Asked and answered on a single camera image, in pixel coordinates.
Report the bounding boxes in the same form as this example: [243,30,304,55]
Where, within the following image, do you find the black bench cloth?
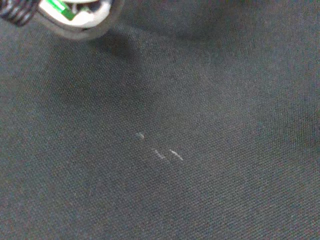
[0,0,320,240]

